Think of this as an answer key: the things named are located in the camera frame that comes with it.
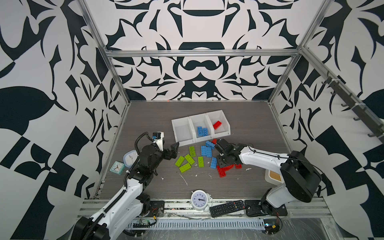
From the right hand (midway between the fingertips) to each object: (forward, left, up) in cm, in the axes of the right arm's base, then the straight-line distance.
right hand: (221, 160), depth 89 cm
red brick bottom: (-6, 0, 0) cm, 6 cm away
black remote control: (-25, +4, 0) cm, 25 cm away
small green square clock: (-4, +59, +2) cm, 59 cm away
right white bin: (+22, -5, -1) cm, 23 cm away
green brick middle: (+1, +19, 0) cm, 19 cm away
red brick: (+25, 0, 0) cm, 25 cm away
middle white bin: (+28, +10, +2) cm, 30 cm away
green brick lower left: (-4, +21, 0) cm, 22 cm away
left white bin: (+19, +23, +2) cm, 30 cm away
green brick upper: (+6, +17, -1) cm, 18 cm away
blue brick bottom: (+19, +8, +1) cm, 21 cm away
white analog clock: (-21, +13, +2) cm, 25 cm away
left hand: (+5, +28, +15) cm, 32 cm away
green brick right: (0, +12, -1) cm, 12 cm away
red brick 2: (-4, -10, -1) cm, 11 cm away
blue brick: (+20, +12, 0) cm, 24 cm away
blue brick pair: (+6, +8, 0) cm, 10 cm away
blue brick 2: (-1, +5, 0) cm, 5 cm away
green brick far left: (0, +24, 0) cm, 24 cm away
